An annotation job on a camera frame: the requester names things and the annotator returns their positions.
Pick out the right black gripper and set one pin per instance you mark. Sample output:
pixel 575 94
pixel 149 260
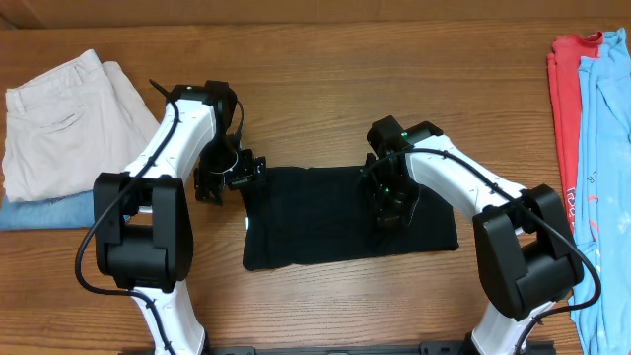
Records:
pixel 389 220

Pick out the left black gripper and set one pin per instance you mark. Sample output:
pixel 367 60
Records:
pixel 250 173

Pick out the black t-shirt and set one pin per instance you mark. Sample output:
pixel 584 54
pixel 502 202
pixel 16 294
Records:
pixel 319 215

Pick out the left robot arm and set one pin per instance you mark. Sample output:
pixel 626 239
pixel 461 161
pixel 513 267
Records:
pixel 142 230

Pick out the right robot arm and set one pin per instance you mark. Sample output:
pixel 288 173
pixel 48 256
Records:
pixel 526 257

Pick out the beige folded trousers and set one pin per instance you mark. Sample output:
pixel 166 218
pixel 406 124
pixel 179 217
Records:
pixel 70 124

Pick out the blue folded jeans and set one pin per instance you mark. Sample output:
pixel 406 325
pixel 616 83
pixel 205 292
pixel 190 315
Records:
pixel 67 212

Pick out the light blue t-shirt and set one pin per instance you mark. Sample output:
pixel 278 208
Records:
pixel 602 222

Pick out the red t-shirt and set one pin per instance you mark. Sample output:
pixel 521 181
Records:
pixel 563 63

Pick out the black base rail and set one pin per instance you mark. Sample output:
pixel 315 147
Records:
pixel 335 350

